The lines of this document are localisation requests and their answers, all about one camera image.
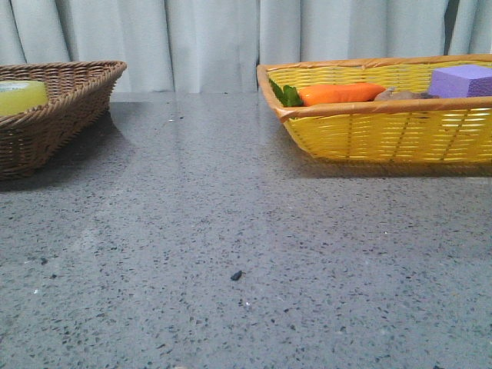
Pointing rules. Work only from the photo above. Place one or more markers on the yellow packing tape roll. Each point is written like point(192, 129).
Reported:
point(20, 96)

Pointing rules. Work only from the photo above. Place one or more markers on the orange toy carrot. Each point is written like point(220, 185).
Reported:
point(334, 94)

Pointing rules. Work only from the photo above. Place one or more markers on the brown potato toy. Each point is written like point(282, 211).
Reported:
point(391, 94)

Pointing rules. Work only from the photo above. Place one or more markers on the yellow woven plastic basket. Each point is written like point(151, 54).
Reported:
point(438, 131)

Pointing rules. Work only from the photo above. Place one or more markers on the white curtain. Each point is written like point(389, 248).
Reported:
point(215, 46)

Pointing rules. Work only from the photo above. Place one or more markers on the small black debris chip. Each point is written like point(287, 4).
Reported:
point(236, 276)

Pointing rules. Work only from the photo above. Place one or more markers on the brown wicker basket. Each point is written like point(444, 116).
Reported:
point(78, 95)

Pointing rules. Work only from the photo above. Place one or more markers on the purple foam block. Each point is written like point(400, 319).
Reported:
point(461, 81)

